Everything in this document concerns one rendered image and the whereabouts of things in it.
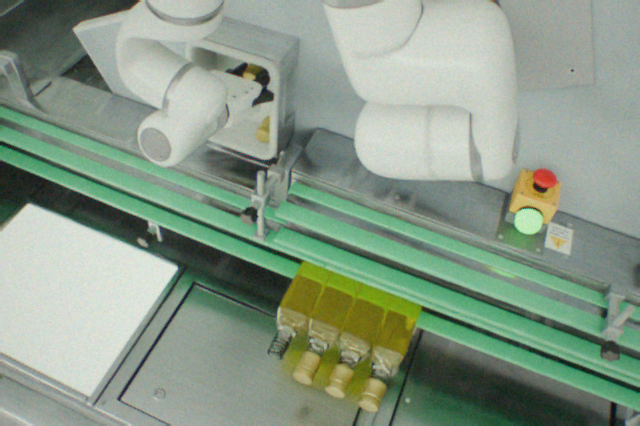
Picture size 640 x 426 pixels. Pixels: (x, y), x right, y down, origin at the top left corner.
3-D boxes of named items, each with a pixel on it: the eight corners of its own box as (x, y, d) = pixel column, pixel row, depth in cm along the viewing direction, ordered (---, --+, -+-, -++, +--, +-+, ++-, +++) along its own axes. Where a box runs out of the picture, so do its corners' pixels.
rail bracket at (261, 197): (270, 206, 108) (240, 255, 100) (271, 143, 95) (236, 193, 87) (284, 212, 107) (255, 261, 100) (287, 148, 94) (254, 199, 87)
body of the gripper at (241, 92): (173, 123, 87) (209, 98, 96) (230, 142, 85) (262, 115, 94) (174, 79, 83) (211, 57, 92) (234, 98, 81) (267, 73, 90)
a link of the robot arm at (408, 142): (376, 49, 68) (336, 125, 57) (486, 43, 62) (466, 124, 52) (390, 114, 74) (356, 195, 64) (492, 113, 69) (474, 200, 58)
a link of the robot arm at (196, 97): (149, 60, 67) (213, 99, 67) (194, 37, 76) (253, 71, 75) (127, 153, 76) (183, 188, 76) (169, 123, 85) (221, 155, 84)
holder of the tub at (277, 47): (219, 127, 118) (200, 150, 113) (211, 12, 97) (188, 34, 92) (292, 153, 115) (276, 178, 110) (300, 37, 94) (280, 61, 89)
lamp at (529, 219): (512, 219, 94) (509, 231, 92) (521, 202, 91) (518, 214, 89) (537, 228, 93) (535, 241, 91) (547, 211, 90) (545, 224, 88)
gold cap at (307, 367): (302, 357, 95) (291, 379, 92) (303, 348, 92) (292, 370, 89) (321, 365, 94) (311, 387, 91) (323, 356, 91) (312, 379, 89)
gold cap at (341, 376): (333, 369, 94) (323, 392, 91) (335, 361, 91) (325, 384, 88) (352, 377, 93) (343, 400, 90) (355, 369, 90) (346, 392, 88)
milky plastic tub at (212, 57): (215, 109, 114) (193, 135, 108) (209, 12, 97) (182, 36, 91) (293, 136, 111) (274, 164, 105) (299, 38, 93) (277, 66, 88)
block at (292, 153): (285, 176, 111) (269, 200, 106) (287, 141, 103) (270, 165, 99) (302, 182, 110) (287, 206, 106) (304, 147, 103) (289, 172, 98)
